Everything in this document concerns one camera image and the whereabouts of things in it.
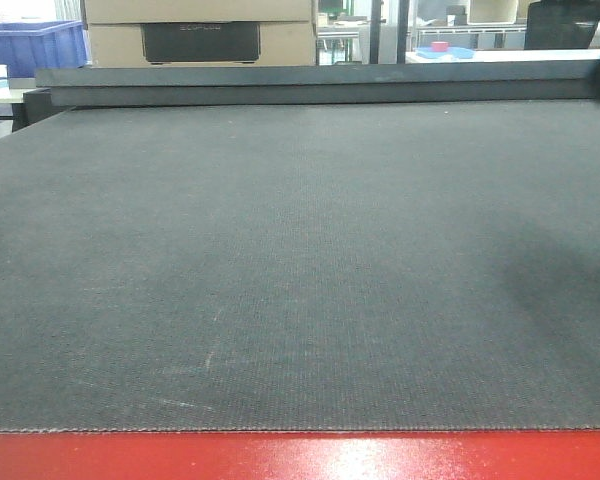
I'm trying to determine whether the black conveyor belt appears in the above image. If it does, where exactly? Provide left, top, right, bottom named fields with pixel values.
left=0, top=101, right=600, bottom=431

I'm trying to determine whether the dark grey conveyor rail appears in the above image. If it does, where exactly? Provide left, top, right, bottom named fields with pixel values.
left=35, top=60, right=595, bottom=107

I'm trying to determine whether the upper cardboard box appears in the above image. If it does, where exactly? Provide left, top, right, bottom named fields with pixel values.
left=84, top=0, right=317, bottom=24

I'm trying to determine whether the black office chair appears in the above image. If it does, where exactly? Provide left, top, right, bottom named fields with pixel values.
left=524, top=1, right=600, bottom=50

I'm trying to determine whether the pink block in tray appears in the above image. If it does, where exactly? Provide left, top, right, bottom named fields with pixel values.
left=430, top=41, right=449, bottom=52

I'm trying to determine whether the red conveyor frame edge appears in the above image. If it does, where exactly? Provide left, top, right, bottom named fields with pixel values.
left=0, top=431, right=600, bottom=479

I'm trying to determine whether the blue tray in background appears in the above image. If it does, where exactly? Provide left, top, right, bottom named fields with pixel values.
left=415, top=46, right=475, bottom=60

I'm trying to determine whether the black vertical post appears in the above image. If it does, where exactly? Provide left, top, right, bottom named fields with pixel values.
left=396, top=0, right=411, bottom=64

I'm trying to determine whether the blue crate in background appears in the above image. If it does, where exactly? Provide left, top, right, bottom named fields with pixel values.
left=0, top=20, right=88, bottom=78

